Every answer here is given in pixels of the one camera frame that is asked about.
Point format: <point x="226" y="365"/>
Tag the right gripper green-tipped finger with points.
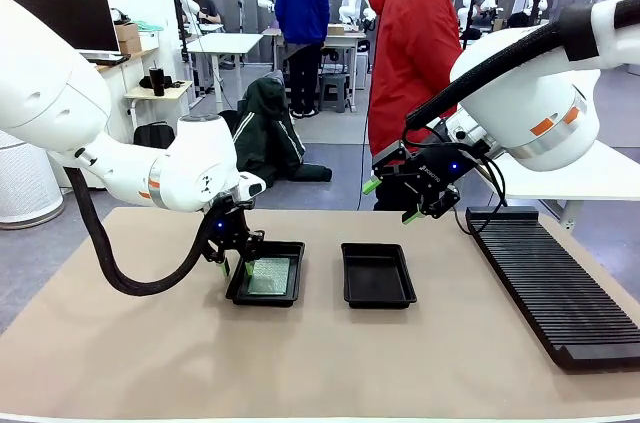
<point x="435" y="203"/>
<point x="387" y="163"/>

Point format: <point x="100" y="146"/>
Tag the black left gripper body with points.
<point x="227" y="228"/>

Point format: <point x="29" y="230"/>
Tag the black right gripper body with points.
<point x="440" y="170"/>

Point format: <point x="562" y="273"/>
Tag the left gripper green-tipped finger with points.
<point x="225" y="265"/>
<point x="252" y="243"/>

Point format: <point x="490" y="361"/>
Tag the green glass plate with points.
<point x="270" y="277"/>

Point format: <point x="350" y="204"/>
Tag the black ESD tray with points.
<point x="377" y="277"/>
<point x="295" y="268"/>

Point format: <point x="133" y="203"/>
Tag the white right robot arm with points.
<point x="525" y="93"/>

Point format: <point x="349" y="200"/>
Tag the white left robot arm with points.
<point x="50" y="93"/>

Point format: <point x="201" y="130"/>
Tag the grey plastic stool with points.
<point x="333" y="90"/>

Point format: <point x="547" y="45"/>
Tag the dark green jacket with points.
<point x="270" y="143"/>

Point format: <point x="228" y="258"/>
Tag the black folding chair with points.
<point x="229" y="119"/>

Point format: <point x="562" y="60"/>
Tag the person in red jacket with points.
<point x="415" y="53"/>

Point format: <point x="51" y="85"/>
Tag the black backpack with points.
<point x="152" y="134"/>

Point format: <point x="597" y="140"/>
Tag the background workbench with robots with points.
<point x="345" y="38"/>

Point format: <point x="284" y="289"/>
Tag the black slotted PCB rack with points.
<point x="550" y="288"/>

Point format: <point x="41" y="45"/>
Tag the small wood-top side table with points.
<point x="165" y="93"/>

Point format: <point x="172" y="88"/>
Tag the black tumbler with straw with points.
<point x="157" y="80"/>

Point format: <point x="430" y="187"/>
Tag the white cabinet wood top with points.
<point x="122" y="88"/>

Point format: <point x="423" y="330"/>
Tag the person in blue hoodie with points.
<point x="302" y="8"/>

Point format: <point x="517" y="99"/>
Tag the white height-adjustable desk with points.
<point x="225" y="42"/>

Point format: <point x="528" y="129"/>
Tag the white air purifier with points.
<point x="25" y="193"/>

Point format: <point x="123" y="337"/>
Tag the black keyboard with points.
<point x="110" y="59"/>

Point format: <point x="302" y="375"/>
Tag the brown cardboard box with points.
<point x="127" y="38"/>

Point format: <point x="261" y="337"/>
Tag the black computer monitor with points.
<point x="75" y="18"/>

